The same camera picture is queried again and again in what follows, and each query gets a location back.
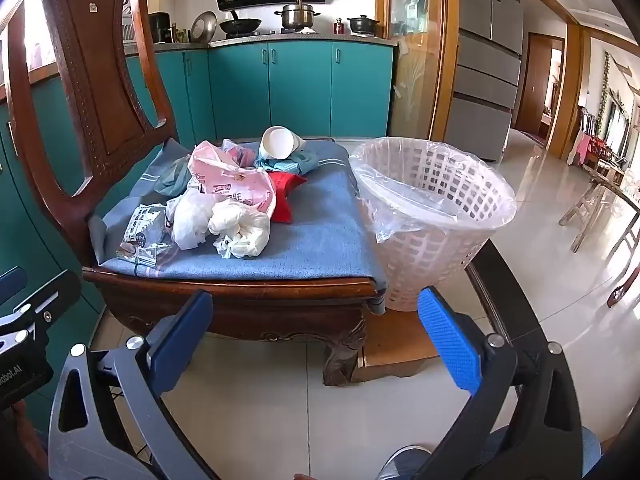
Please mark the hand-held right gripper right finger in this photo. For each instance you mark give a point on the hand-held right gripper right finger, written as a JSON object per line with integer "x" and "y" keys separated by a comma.
{"x": 445, "y": 340}

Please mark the pink snack wrapper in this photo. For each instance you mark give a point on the pink snack wrapper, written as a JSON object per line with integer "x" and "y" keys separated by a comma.
{"x": 240, "y": 152}

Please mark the wooden bench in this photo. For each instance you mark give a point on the wooden bench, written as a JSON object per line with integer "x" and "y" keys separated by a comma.
{"x": 605, "y": 187}

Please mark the black wok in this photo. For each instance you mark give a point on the black wok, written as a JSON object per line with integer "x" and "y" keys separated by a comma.
{"x": 241, "y": 25}

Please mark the clear plastic bin liner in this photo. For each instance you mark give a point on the clear plastic bin liner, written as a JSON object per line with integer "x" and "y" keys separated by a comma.
{"x": 400, "y": 210}

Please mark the white paper cup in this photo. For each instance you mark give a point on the white paper cup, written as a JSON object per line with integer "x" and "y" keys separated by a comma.
{"x": 277, "y": 142}

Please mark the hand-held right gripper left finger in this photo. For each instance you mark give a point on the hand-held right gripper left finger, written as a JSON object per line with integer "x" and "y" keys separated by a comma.
{"x": 181, "y": 332}

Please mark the pink hanging garment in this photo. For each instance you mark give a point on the pink hanging garment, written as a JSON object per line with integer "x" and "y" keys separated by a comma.
{"x": 583, "y": 146}

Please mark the white plastic bag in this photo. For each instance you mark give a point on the white plastic bag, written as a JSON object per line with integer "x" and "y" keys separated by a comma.
{"x": 192, "y": 220}

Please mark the grey refrigerator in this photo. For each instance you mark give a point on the grey refrigerator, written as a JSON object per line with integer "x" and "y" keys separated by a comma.
{"x": 485, "y": 70}

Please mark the pink plastic bag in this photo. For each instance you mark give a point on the pink plastic bag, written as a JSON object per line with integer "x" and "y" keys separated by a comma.
{"x": 225, "y": 172}

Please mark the white plastic dish rack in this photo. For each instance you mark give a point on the white plastic dish rack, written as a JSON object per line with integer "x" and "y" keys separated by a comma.
{"x": 129, "y": 27}

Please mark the green vine garland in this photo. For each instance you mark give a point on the green vine garland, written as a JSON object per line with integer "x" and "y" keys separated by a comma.
{"x": 605, "y": 85}

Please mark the brown wooden door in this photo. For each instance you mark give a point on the brown wooden door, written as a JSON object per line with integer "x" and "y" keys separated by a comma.
{"x": 535, "y": 85}

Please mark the red jar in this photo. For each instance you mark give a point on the red jar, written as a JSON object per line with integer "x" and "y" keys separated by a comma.
{"x": 339, "y": 26}

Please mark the gas stove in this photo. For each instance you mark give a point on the gas stove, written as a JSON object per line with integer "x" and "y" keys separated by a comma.
{"x": 270, "y": 33}

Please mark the blue striped seat cloth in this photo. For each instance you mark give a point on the blue striped seat cloth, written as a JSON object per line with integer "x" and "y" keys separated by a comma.
{"x": 320, "y": 220}

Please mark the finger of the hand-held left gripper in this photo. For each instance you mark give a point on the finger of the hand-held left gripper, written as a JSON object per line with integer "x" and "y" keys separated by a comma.
{"x": 12, "y": 285}
{"x": 55, "y": 295}

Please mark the grey printed snack wrapper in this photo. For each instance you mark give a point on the grey printed snack wrapper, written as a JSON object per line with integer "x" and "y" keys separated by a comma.
{"x": 142, "y": 232}

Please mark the black air fryer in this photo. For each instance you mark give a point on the black air fryer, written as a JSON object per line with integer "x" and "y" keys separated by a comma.
{"x": 160, "y": 27}

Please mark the black clay pot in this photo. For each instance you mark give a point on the black clay pot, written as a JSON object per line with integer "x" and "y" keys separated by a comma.
{"x": 363, "y": 25}

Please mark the teal kitchen cabinets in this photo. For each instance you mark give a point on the teal kitchen cabinets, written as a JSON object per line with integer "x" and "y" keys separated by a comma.
{"x": 300, "y": 90}

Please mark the white plastic lattice basket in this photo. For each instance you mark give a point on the white plastic lattice basket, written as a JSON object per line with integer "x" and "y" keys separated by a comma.
{"x": 425, "y": 265}

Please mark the red packet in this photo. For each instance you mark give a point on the red packet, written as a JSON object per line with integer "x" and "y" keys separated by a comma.
{"x": 285, "y": 195}

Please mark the blue face mask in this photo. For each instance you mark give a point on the blue face mask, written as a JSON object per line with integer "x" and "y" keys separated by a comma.
{"x": 172, "y": 177}

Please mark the steel cooking pot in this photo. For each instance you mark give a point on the steel cooking pot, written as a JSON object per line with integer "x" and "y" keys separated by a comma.
{"x": 296, "y": 16}

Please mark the carved wooden chair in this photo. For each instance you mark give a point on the carved wooden chair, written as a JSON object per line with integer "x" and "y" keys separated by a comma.
{"x": 100, "y": 60}

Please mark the blue textured cloth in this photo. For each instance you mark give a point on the blue textured cloth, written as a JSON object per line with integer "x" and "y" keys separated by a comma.
{"x": 290, "y": 165}

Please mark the wooden framed glass door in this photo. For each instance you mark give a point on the wooden framed glass door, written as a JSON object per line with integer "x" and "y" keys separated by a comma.
{"x": 415, "y": 75}

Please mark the white tissue wad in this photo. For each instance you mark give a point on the white tissue wad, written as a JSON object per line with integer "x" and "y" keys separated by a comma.
{"x": 240, "y": 230}

